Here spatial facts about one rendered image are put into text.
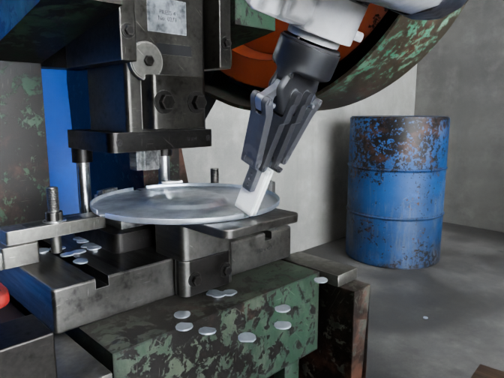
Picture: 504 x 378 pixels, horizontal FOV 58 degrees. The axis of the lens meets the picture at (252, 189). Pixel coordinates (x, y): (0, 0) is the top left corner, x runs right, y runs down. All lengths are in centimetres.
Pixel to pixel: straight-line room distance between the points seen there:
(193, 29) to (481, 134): 333
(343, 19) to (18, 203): 65
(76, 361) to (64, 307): 8
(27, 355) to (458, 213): 377
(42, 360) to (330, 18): 45
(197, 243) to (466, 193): 346
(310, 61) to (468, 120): 348
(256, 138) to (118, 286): 28
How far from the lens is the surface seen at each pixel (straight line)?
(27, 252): 73
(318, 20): 52
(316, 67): 53
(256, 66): 107
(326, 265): 86
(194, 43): 79
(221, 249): 72
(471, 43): 402
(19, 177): 92
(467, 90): 399
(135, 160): 80
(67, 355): 61
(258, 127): 54
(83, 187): 84
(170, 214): 64
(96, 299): 66
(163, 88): 71
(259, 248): 83
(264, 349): 76
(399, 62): 94
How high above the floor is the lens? 93
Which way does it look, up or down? 10 degrees down
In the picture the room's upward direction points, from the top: straight up
